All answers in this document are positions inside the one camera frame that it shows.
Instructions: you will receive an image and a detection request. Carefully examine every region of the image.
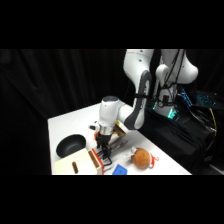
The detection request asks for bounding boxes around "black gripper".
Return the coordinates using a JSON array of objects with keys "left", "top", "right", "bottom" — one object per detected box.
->
[{"left": 96, "top": 132, "right": 114, "bottom": 160}]

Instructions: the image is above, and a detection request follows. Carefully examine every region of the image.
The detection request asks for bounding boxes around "beige wooden drawer cabinet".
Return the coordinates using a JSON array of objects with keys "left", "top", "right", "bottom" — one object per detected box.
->
[{"left": 53, "top": 147, "right": 104, "bottom": 176}]

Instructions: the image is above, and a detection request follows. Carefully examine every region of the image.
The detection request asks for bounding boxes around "blue cube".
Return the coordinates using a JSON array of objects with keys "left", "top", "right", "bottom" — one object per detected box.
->
[{"left": 111, "top": 163, "right": 129, "bottom": 176}]

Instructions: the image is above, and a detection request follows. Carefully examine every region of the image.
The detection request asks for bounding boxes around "black bowl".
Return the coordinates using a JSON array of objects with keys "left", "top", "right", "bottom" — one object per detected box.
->
[{"left": 55, "top": 133, "right": 87, "bottom": 159}]

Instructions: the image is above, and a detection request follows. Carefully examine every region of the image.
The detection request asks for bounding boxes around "brown plush toy with tag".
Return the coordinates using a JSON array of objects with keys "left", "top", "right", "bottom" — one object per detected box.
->
[{"left": 124, "top": 147, "right": 159, "bottom": 169}]

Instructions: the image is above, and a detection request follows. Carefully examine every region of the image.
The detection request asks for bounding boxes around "green lit control box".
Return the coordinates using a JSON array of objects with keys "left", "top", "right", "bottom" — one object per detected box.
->
[{"left": 152, "top": 101, "right": 182, "bottom": 123}]

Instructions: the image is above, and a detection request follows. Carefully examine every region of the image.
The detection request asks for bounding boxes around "black robot stand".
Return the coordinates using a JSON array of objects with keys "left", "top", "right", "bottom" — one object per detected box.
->
[{"left": 138, "top": 98, "right": 224, "bottom": 176}]

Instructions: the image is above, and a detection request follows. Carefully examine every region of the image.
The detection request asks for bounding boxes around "black curtain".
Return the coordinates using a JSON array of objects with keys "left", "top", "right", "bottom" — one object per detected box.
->
[{"left": 0, "top": 49, "right": 224, "bottom": 176}]

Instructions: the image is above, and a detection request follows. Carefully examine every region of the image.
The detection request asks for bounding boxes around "blue backlit keyboard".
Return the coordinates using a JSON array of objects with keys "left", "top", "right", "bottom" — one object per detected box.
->
[{"left": 195, "top": 91, "right": 219, "bottom": 108}]

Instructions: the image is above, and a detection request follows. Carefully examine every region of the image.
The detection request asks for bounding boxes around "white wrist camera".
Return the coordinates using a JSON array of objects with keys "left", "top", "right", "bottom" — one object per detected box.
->
[{"left": 87, "top": 121, "right": 101, "bottom": 133}]

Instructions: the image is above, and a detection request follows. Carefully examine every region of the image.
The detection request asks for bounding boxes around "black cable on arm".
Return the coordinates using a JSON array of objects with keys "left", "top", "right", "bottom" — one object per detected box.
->
[{"left": 152, "top": 49, "right": 186, "bottom": 108}]

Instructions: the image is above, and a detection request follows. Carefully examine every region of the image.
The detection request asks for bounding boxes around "yellow cable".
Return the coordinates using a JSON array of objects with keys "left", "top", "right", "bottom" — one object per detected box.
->
[{"left": 209, "top": 109, "right": 218, "bottom": 137}]

